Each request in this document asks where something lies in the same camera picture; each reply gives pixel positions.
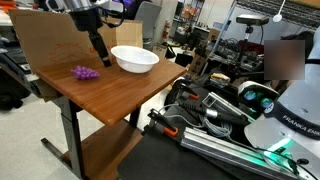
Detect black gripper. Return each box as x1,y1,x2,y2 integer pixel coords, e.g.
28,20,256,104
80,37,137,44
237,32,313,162
68,8,113,68

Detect purple plastic grapes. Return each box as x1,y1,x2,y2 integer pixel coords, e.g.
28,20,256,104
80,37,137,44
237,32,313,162
70,65,101,81

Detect white plastic bowl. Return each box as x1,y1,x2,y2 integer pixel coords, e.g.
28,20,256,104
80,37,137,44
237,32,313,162
110,45,160,74

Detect light wooden board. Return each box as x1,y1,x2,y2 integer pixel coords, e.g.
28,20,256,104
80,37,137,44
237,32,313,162
115,19,144,49

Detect brown cardboard sheet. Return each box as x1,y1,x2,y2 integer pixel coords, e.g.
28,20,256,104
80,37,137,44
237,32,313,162
8,9,118,73

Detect grey office chair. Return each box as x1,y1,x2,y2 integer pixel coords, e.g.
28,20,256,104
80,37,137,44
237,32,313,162
134,1,163,43

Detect red fire extinguisher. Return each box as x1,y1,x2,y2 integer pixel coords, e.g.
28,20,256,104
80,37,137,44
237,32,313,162
161,19,171,41

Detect wooden table lower shelf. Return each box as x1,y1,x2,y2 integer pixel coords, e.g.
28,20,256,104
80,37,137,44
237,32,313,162
64,119,144,180

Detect grey metal box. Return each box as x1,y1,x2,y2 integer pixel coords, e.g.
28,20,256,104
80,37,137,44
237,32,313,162
201,92,256,123

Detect white hanging ladle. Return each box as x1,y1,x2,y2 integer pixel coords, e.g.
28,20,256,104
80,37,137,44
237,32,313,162
272,0,287,24

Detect person with blurred face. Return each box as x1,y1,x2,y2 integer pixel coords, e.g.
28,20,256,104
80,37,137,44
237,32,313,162
263,29,317,82

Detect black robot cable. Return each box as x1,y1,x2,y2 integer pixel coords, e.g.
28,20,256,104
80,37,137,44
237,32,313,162
99,0,127,30

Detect black metal table frame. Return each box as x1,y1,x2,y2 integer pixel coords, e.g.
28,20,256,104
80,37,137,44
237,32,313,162
41,96,143,180

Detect black clamp orange handle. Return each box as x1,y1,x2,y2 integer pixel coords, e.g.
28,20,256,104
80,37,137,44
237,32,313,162
146,108,180,138
172,79,201,102

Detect black cable sleeve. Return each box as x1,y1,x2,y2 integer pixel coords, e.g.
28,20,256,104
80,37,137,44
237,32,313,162
179,99,250,126

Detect grey cable bundle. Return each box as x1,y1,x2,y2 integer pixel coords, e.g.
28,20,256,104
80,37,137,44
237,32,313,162
199,116,235,138

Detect camera on tripod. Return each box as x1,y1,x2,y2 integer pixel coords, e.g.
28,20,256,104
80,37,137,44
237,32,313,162
235,14,270,69

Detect aluminium profile rail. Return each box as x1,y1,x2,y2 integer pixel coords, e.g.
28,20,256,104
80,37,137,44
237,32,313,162
179,126,301,180

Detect metal wire shelf rack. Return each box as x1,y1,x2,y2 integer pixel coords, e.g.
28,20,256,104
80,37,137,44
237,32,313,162
208,0,320,54

